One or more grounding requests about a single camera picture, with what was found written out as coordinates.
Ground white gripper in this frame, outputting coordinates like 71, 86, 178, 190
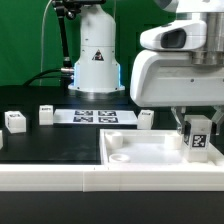
130, 20, 224, 134

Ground black cable bundle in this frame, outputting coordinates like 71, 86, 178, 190
22, 67, 75, 87

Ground grey thin cable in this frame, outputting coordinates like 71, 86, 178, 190
39, 0, 54, 87

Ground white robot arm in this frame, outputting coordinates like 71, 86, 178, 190
71, 0, 224, 133

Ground white square table top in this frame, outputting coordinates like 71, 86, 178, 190
99, 129, 224, 167

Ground white sheet with AprilTags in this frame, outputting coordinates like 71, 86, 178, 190
53, 109, 137, 125

